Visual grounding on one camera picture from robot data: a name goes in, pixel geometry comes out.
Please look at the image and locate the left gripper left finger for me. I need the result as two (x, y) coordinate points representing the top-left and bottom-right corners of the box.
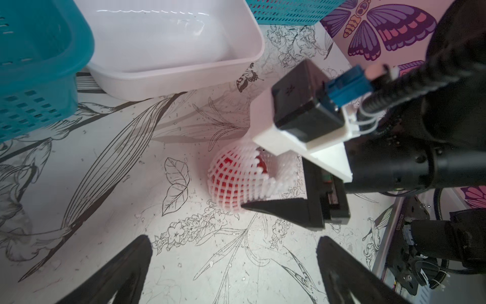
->
(58, 235), (153, 303)

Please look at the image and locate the teal plastic basket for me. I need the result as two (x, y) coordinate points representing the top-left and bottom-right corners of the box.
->
(246, 0), (345, 26)
(1, 0), (94, 142)

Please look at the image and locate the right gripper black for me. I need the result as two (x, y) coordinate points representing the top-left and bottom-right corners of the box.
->
(241, 138), (440, 230)

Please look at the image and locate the left teal plastic basket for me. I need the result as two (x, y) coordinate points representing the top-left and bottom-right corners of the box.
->
(1, 0), (94, 142)

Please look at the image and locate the white plastic tray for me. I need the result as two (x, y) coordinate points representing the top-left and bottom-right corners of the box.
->
(77, 1), (265, 101)

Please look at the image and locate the right teal plastic basket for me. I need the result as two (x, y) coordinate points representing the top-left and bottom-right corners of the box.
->
(246, 0), (345, 26)

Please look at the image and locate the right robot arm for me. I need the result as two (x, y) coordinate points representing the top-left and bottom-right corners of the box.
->
(243, 1), (485, 273)

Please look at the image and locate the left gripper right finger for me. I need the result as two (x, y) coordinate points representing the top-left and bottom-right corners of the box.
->
(316, 236), (408, 304)

